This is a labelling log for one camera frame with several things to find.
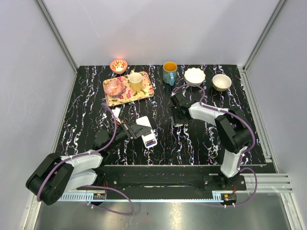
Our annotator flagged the aluminium frame post right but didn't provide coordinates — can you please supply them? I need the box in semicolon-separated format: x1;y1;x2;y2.
242;0;288;72

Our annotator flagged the aluminium frame post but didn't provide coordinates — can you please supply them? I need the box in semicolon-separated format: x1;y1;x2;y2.
242;0;288;72
34;0;78;73

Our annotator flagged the blue purple battery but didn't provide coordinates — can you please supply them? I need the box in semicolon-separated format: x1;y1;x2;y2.
146;140;156;147

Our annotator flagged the cream floral small bowl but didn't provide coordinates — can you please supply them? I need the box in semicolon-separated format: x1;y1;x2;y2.
212;74;232;92

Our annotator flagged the cream yellow cup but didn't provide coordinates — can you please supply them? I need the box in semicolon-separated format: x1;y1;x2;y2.
129;72;143;92

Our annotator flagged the blue butterfly mug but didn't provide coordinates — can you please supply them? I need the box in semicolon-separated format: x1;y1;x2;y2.
163;62;177;86

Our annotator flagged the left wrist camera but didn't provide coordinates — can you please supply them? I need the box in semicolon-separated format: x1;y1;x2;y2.
112;107;121;123

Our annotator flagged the white scalloped bowl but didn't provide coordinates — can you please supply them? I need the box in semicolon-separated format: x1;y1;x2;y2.
184;68;206;85

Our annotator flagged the pink glass bowl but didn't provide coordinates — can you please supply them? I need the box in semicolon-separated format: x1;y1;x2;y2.
104;80;124;97

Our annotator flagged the aluminium frame post left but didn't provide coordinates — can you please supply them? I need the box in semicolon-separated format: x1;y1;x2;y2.
34;0;78;73

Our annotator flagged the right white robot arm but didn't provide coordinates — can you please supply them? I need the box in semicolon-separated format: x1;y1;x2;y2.
170;93;253;190

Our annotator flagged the red orange patterned bowl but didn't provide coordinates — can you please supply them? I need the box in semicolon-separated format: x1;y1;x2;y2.
110;58;128;74

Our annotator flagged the floral rectangular tray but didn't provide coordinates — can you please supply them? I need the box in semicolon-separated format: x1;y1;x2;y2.
103;71;154;106

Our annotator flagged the white remote control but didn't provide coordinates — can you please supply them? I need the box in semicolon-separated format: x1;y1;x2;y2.
136;116;157;149

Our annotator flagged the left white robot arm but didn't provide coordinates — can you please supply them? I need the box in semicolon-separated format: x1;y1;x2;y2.
25;116;153;205

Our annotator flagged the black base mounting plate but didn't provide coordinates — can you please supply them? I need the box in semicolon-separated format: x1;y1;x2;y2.
93;165;247;200

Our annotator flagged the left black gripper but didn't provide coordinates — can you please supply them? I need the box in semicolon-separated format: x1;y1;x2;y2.
106;118;151;150

